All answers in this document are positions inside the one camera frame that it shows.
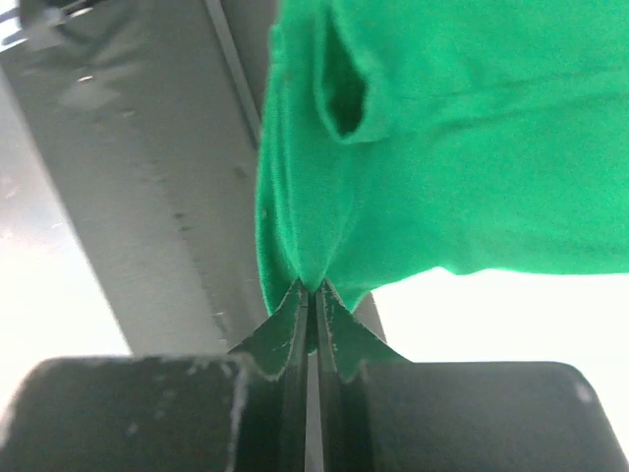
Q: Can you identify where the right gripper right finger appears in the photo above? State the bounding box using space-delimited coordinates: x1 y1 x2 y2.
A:
314 283 617 472

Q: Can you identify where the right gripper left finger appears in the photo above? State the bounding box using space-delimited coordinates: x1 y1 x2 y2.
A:
1 283 309 471

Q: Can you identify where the green t shirt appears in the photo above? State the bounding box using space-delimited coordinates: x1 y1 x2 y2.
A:
256 1 628 311

